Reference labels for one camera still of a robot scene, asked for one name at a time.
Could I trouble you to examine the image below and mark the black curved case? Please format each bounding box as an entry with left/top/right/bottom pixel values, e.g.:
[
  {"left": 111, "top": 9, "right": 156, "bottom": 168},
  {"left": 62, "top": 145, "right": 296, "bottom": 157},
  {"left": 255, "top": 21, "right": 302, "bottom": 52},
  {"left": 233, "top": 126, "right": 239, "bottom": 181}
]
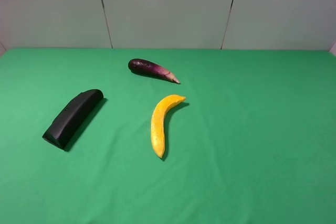
[{"left": 43, "top": 89, "right": 103, "bottom": 150}]

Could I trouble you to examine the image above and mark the yellow banana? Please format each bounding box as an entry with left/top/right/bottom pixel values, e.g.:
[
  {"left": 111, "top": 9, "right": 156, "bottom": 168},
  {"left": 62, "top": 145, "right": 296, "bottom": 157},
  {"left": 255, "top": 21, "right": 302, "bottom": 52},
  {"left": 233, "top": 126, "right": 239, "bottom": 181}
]
[{"left": 150, "top": 94, "right": 186, "bottom": 158}]

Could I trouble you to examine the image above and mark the purple eggplant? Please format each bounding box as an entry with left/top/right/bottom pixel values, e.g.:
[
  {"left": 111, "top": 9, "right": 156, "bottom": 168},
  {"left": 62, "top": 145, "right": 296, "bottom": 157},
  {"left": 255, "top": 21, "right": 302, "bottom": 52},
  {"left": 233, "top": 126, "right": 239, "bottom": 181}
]
[{"left": 128, "top": 59, "right": 181, "bottom": 84}]

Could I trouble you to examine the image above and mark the green table cloth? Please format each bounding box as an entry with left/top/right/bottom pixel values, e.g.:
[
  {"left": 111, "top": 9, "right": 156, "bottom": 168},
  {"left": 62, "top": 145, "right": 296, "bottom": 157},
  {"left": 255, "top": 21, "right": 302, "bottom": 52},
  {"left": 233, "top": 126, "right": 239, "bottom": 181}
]
[{"left": 1, "top": 49, "right": 335, "bottom": 223}]

